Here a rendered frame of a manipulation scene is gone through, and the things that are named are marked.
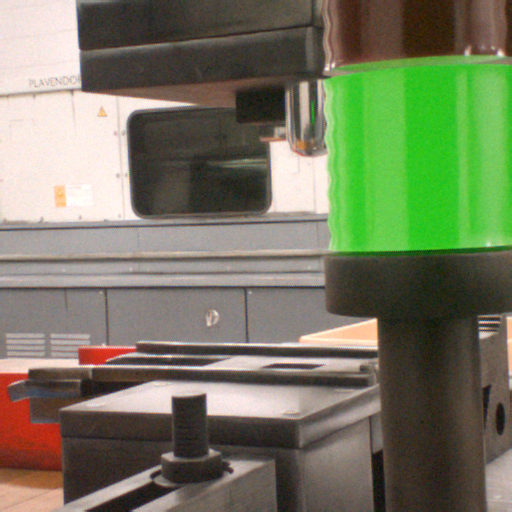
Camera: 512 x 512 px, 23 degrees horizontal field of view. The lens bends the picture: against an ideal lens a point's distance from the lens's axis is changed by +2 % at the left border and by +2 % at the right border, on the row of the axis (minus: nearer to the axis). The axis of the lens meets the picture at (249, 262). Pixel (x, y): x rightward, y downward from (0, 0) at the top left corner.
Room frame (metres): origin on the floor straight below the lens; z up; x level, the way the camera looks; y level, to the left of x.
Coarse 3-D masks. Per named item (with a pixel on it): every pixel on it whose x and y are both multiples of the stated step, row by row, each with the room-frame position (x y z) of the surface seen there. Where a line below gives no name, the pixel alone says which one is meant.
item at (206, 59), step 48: (96, 0) 0.50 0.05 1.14; (144, 0) 0.49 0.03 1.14; (192, 0) 0.48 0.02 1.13; (240, 0) 0.47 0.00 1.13; (288, 0) 0.46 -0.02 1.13; (96, 48) 0.50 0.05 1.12; (144, 48) 0.49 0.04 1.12; (192, 48) 0.48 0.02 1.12; (240, 48) 0.47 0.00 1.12; (288, 48) 0.46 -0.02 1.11; (144, 96) 0.53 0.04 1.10; (192, 96) 0.54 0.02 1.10; (240, 96) 0.54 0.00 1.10; (288, 96) 0.48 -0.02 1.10; (288, 144) 0.49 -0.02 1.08
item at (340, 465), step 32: (64, 448) 0.48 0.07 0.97; (96, 448) 0.47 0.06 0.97; (128, 448) 0.47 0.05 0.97; (160, 448) 0.46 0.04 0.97; (224, 448) 0.45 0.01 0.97; (256, 448) 0.44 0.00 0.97; (288, 448) 0.44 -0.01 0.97; (320, 448) 0.45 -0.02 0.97; (352, 448) 0.47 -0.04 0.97; (64, 480) 0.48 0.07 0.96; (96, 480) 0.47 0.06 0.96; (288, 480) 0.44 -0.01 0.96; (320, 480) 0.45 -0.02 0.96; (352, 480) 0.47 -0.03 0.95
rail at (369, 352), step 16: (192, 352) 0.63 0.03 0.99; (208, 352) 0.62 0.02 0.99; (224, 352) 0.62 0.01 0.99; (240, 352) 0.61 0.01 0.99; (256, 352) 0.61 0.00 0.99; (272, 352) 0.61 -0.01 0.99; (288, 352) 0.60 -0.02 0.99; (304, 352) 0.60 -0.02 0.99; (320, 352) 0.59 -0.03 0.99; (336, 352) 0.59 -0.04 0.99; (352, 352) 0.59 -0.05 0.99; (368, 352) 0.58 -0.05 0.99
